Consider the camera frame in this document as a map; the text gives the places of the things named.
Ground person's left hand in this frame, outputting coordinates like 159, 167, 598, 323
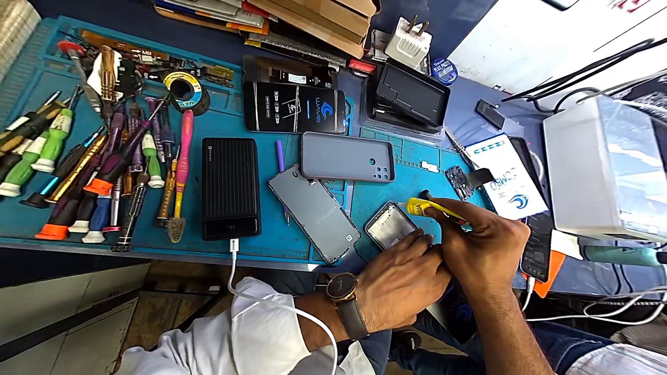
350, 229, 453, 335

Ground person's right hand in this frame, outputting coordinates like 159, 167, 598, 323
425, 197, 531, 299

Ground yellow glue tube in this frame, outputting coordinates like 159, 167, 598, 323
400, 197, 468, 225

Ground silver phone frame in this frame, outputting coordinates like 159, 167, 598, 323
365, 201, 419, 252

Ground person's right forearm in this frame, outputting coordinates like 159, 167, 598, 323
465, 285, 556, 375

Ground person's left forearm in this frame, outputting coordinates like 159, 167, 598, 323
117, 273, 370, 375

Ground phone circuit board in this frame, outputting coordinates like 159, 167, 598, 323
445, 165, 497, 202

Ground white box with blue logo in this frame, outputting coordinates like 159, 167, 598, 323
465, 132, 549, 220

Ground silver tweezers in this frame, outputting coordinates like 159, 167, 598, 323
444, 127, 480, 172

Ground black display with blue logo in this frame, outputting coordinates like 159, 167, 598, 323
426, 280, 478, 344

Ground black phone, dark edge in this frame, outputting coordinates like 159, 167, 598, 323
508, 136, 548, 214

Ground small black module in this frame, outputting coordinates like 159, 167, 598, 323
475, 99, 506, 130

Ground blue repair mat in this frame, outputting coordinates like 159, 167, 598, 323
0, 16, 472, 273

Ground white cloth piece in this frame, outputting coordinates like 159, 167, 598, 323
550, 230, 584, 261

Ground orange card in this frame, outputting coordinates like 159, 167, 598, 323
522, 250, 567, 299

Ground grey phone back cover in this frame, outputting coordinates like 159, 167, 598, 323
268, 164, 362, 265

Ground grey phone case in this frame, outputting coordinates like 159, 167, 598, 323
300, 131, 396, 183

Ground black plastic box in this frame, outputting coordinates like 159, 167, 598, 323
366, 57, 451, 135

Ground white machine with clear cover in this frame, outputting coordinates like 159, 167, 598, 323
543, 94, 667, 244

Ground blue round flux tin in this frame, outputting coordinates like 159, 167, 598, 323
430, 57, 459, 87

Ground black phone display, printed film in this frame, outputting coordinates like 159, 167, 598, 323
243, 81, 347, 134

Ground white plug adapter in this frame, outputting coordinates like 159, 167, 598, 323
385, 15, 433, 69

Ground purple thin screwdriver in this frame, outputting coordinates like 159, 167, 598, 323
275, 140, 291, 226

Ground small red box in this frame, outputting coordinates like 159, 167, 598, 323
348, 58, 376, 77

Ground black ribbed power bank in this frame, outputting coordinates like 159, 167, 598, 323
201, 137, 262, 242

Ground stack of boxes and packets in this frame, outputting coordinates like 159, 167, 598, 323
152, 0, 381, 67

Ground pink and yellow brush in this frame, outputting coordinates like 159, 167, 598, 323
165, 109, 194, 244

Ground yellow label solder spool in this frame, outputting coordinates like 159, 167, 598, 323
163, 70, 211, 116

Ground pile of screwdrivers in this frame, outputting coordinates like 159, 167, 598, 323
0, 83, 181, 254

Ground white drawer cabinet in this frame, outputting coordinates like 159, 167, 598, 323
0, 256, 152, 375

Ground red and grey pliers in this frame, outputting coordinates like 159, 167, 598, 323
57, 40, 105, 116

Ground beige ribbed stack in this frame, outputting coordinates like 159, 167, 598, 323
0, 0, 42, 82

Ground white charging cable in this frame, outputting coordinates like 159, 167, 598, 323
228, 238, 339, 375

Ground teal handle tool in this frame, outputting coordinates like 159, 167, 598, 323
580, 245, 667, 267

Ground black cables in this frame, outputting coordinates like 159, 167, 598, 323
501, 37, 667, 114

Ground white cables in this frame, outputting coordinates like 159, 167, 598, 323
521, 276, 667, 326

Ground black phone display, flex cable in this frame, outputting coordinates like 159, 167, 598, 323
242, 55, 339, 89

